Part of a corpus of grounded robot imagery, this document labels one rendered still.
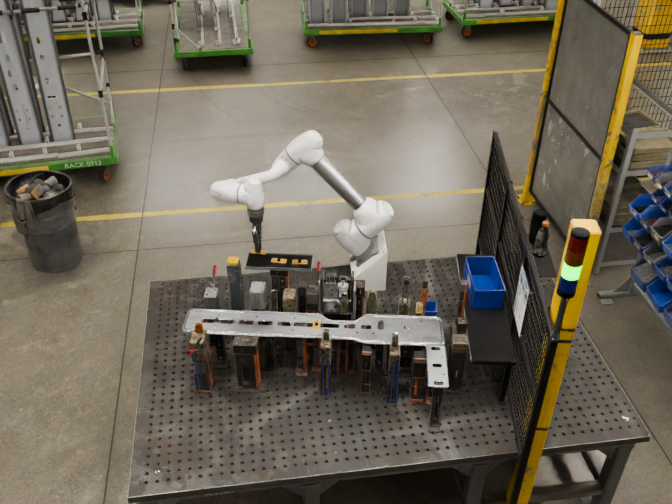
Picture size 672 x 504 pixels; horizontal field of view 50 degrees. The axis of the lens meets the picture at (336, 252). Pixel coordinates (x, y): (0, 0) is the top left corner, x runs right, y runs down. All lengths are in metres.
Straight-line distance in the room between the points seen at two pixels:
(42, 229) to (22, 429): 1.66
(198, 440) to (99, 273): 2.65
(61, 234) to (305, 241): 1.96
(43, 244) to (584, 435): 4.16
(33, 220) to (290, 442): 3.00
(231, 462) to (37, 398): 1.92
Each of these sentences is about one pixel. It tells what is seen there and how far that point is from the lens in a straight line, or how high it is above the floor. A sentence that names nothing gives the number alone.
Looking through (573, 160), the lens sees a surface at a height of 0.83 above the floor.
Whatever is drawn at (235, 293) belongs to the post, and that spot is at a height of 0.94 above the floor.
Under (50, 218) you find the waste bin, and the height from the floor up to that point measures 0.54.
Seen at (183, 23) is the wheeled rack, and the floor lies 0.28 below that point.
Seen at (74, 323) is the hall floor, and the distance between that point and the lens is 5.66.
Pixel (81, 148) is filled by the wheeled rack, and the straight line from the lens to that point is 7.38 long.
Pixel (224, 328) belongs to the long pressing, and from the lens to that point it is 3.84.
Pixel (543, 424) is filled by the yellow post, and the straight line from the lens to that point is 3.62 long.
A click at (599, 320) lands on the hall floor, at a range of 5.72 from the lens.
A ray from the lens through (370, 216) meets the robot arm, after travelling 4.27.
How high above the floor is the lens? 3.55
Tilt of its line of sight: 36 degrees down
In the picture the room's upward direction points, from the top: straight up
